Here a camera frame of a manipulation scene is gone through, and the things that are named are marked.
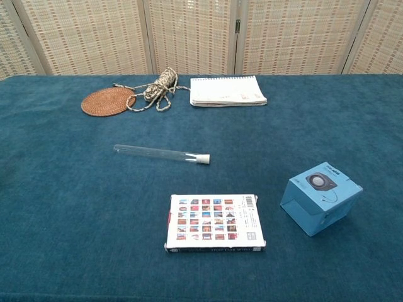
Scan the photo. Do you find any woven bamboo folding screen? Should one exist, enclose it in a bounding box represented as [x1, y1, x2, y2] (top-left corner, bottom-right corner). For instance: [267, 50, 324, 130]
[0, 0, 403, 76]

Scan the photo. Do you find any clear glass test tube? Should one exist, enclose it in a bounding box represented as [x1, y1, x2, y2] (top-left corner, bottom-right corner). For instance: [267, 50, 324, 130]
[113, 143, 202, 164]

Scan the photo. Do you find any white box with picture grid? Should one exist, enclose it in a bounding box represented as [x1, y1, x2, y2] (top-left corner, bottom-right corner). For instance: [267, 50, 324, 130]
[164, 193, 267, 254]

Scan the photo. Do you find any dark teal tablecloth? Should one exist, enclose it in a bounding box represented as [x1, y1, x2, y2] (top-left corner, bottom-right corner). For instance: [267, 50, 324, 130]
[0, 74, 403, 302]

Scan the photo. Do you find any white spiral notebook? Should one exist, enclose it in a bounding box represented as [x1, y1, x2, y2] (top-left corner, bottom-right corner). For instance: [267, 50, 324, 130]
[190, 75, 268, 108]

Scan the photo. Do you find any light blue cardboard box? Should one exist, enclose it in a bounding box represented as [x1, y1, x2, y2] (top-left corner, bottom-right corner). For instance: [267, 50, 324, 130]
[280, 161, 364, 237]

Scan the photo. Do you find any round brown woven coaster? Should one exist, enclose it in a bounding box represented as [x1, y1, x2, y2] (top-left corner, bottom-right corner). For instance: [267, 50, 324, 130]
[80, 86, 137, 118]

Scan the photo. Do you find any beige braided rope bundle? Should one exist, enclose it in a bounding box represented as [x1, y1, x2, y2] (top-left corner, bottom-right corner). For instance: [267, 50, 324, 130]
[113, 67, 192, 113]

